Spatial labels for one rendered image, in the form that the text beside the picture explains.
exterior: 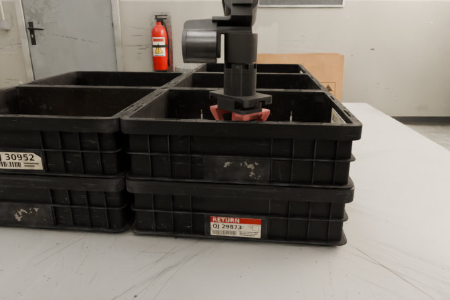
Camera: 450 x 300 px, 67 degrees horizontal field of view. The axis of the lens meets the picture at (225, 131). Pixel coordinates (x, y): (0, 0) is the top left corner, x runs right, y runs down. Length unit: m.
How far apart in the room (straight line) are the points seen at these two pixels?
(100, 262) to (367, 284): 0.43
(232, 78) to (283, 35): 3.25
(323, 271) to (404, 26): 3.73
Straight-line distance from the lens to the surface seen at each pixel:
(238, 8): 0.59
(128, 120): 0.58
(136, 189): 0.63
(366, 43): 4.05
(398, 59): 4.20
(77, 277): 0.63
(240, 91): 0.58
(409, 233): 0.76
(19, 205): 0.76
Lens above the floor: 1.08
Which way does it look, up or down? 17 degrees down
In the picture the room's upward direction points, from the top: straight up
